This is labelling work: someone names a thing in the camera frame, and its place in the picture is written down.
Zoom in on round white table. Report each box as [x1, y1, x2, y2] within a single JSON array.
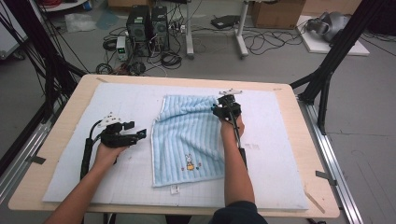
[[36, 0, 91, 13]]

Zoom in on black tape piece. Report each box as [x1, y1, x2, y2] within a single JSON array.
[[315, 170, 338, 187], [25, 155, 47, 165]]

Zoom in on light wooden table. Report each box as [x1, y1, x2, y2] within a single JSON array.
[[7, 74, 341, 218]]

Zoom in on brown cardboard box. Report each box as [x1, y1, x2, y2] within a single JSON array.
[[250, 0, 306, 30]]

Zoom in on blue striped towel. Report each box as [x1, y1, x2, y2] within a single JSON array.
[[150, 94, 227, 196]]

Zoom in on white power supply box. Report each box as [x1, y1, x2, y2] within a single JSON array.
[[115, 35, 130, 62]]

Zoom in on dark blue sleeve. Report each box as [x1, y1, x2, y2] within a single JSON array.
[[210, 200, 269, 224]]

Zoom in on right hand-held gripper cable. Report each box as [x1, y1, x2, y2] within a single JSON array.
[[225, 98, 248, 171]]

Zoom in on aluminium rail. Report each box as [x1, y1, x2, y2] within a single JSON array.
[[297, 95, 364, 224], [0, 119, 53, 204]]

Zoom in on white desk leg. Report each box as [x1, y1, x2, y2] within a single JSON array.
[[234, 0, 250, 59], [184, 0, 196, 61]]

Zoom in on flat black device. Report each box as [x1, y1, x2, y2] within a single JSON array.
[[210, 14, 241, 30]]

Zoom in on white board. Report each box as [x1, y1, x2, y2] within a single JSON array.
[[295, 15, 371, 57]]

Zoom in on thin wooden stick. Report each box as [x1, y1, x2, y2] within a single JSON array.
[[303, 189, 327, 216]]

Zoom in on grey headset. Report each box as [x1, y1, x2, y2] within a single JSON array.
[[305, 11, 352, 43]]

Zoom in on wide black computer tower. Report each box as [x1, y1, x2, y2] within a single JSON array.
[[125, 5, 153, 58]]

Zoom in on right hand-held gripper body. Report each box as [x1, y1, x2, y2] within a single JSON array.
[[218, 89, 243, 122]]

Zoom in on white foam mat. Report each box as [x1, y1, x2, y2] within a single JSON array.
[[42, 82, 310, 211]]

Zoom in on left hand-held gripper cable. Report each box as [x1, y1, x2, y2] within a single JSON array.
[[79, 119, 105, 182]]

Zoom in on hand-held gripper cable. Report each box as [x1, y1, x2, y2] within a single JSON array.
[[79, 119, 105, 182], [225, 98, 248, 171]]

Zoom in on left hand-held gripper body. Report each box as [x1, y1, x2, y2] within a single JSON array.
[[98, 111, 138, 148]]

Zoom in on person's right hand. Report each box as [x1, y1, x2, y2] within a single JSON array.
[[219, 115, 246, 145]]

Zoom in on person's left hand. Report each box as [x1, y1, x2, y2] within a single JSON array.
[[92, 144, 129, 171]]

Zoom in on white cabinet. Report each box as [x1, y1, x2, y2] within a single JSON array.
[[0, 5, 28, 61]]

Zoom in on clear plastic bag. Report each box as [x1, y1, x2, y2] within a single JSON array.
[[64, 12, 98, 34]]

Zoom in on tangle of black floor cables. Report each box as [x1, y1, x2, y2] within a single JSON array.
[[242, 25, 308, 57]]

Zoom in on black frame stand with cables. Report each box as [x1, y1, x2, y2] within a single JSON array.
[[0, 0, 89, 123]]

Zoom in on coiled black cable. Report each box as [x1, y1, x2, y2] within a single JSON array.
[[159, 50, 183, 71]]

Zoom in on narrow black computer tower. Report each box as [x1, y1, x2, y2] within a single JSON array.
[[150, 5, 171, 52]]

